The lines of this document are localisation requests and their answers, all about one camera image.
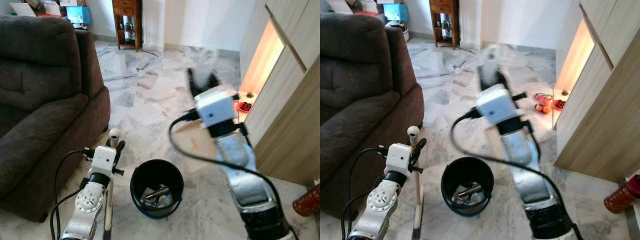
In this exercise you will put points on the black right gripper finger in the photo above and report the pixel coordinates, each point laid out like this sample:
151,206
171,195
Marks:
503,79
194,84
485,79
213,84

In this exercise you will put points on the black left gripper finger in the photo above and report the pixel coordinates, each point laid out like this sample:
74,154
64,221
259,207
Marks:
120,150
419,149

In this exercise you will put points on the black plastic bucket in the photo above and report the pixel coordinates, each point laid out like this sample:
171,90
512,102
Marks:
462,170
150,172

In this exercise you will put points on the small red dish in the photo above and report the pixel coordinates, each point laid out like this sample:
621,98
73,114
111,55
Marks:
244,106
559,104

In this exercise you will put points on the red orange offerings pile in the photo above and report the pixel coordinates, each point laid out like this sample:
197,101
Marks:
542,105

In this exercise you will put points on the crumpled clear plastic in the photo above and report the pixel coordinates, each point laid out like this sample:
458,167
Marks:
165,201
475,199

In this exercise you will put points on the dark brown sofa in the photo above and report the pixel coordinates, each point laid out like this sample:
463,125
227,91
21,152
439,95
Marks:
360,95
40,100

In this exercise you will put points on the brown wooden shelf unit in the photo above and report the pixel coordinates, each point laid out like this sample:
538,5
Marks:
124,7
442,6

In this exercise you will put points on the light wood cabinet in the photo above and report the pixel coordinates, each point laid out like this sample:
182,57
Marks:
290,125
605,115

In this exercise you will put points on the white black helmet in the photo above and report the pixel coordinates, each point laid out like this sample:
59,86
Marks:
399,27
81,27

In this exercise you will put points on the blue box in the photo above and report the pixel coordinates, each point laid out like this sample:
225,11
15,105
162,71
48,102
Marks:
396,12
79,15

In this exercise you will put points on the red tin can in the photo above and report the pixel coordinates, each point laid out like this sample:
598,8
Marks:
306,201
622,197

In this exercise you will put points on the white printed box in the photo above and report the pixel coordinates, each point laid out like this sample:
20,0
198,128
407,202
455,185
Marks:
340,6
22,8

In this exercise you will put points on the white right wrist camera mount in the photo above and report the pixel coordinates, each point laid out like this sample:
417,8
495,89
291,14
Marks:
216,106
497,103

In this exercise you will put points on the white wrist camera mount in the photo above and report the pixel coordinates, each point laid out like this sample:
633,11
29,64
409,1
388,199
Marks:
398,156
216,106
497,103
103,159

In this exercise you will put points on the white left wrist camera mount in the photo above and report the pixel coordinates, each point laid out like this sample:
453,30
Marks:
103,159
398,156

